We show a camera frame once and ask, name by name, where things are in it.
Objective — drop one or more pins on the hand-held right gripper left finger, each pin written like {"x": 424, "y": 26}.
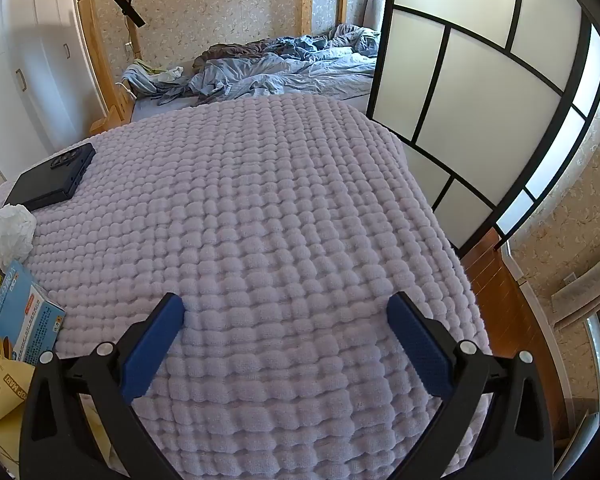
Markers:
{"x": 150, "y": 350}

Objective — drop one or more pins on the black framed sliding screen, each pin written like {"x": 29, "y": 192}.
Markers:
{"x": 480, "y": 100}

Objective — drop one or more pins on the lilac waffle blanket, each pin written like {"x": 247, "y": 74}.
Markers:
{"x": 280, "y": 220}

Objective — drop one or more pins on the wooden bunk bed frame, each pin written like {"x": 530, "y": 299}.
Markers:
{"x": 92, "y": 35}

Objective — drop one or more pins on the pale clothes pile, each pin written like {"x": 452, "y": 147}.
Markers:
{"x": 140, "y": 77}

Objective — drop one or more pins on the light blue yellow printed box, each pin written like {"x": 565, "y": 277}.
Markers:
{"x": 25, "y": 320}

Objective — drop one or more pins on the brown blanket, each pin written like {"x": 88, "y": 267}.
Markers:
{"x": 230, "y": 52}

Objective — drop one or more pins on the white wardrobe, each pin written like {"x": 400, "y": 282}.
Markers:
{"x": 40, "y": 60}

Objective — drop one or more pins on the tan yellow paper bag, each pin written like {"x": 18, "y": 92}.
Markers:
{"x": 2, "y": 390}

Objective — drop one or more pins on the crumpled white tissue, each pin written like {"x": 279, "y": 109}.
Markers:
{"x": 15, "y": 235}

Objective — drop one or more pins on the black smartphone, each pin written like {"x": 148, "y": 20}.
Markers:
{"x": 50, "y": 180}

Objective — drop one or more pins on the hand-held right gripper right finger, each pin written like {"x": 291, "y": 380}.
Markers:
{"x": 420, "y": 350}

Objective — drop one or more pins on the rumpled blue duvet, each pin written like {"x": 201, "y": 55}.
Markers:
{"x": 290, "y": 70}

